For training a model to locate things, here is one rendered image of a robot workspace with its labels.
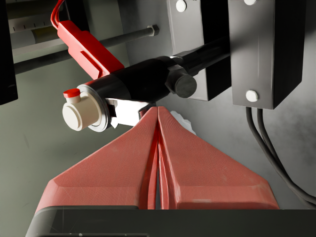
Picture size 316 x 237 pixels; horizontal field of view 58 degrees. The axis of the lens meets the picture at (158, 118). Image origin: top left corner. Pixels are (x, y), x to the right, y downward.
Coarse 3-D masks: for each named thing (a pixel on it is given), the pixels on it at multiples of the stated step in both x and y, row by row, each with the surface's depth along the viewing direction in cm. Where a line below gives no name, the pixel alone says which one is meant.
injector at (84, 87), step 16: (208, 48) 23; (224, 48) 24; (144, 64) 18; (160, 64) 18; (176, 64) 19; (192, 64) 21; (208, 64) 23; (96, 80) 16; (112, 80) 16; (128, 80) 16; (144, 80) 17; (160, 80) 18; (176, 80) 17; (192, 80) 17; (96, 96) 15; (112, 96) 15; (128, 96) 16; (144, 96) 17; (160, 96) 18; (112, 112) 15; (96, 128) 16
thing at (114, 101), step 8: (112, 104) 15; (120, 104) 14; (128, 104) 14; (136, 104) 14; (144, 104) 13; (120, 112) 15; (128, 112) 14; (112, 120) 15; (120, 120) 15; (128, 120) 14; (136, 120) 14
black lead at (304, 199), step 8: (248, 112) 26; (248, 120) 26; (264, 128) 25; (256, 136) 25; (264, 136) 24; (264, 144) 24; (264, 152) 24; (272, 152) 23; (272, 160) 23; (280, 168) 22; (280, 176) 22; (288, 176) 22; (288, 184) 21; (296, 192) 21; (304, 192) 20; (304, 200) 20; (312, 200) 20; (312, 208) 20
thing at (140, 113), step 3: (147, 105) 13; (150, 105) 13; (153, 105) 13; (141, 108) 13; (144, 108) 13; (147, 108) 13; (138, 111) 12; (141, 111) 12; (144, 111) 13; (138, 114) 12; (141, 114) 12; (144, 114) 13; (138, 117) 12; (141, 117) 12; (138, 120) 13
